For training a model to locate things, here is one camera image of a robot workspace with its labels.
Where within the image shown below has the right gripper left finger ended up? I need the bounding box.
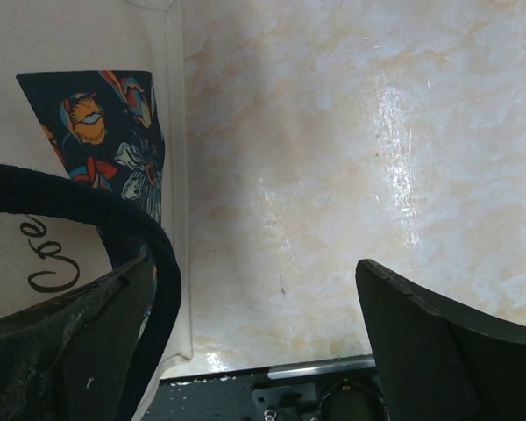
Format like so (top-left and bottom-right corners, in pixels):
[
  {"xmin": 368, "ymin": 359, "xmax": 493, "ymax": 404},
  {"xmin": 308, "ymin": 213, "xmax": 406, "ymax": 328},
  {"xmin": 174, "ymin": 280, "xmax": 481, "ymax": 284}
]
[{"xmin": 0, "ymin": 258, "xmax": 153, "ymax": 420}]

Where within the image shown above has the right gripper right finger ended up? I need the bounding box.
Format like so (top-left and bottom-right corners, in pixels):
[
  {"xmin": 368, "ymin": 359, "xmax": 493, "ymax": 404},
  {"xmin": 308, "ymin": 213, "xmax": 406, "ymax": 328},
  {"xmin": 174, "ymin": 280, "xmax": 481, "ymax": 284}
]
[{"xmin": 355, "ymin": 260, "xmax": 526, "ymax": 420}]

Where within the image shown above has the beige canvas tote bag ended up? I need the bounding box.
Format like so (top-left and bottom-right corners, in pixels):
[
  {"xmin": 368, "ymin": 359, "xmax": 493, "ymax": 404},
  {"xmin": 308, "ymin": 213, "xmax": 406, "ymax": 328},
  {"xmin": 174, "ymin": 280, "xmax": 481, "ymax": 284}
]
[{"xmin": 0, "ymin": 1, "xmax": 192, "ymax": 420}]

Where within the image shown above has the aluminium rail frame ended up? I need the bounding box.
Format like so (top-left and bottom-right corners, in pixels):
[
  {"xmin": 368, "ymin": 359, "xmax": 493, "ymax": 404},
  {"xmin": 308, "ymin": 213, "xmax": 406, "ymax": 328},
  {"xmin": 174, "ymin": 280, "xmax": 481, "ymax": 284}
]
[{"xmin": 267, "ymin": 354, "xmax": 376, "ymax": 381}]

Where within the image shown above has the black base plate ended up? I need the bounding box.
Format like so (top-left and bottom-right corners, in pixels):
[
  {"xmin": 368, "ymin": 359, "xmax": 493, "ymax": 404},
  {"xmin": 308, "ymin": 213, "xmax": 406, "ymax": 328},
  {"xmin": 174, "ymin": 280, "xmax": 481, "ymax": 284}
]
[{"xmin": 142, "ymin": 369, "xmax": 390, "ymax": 421}]

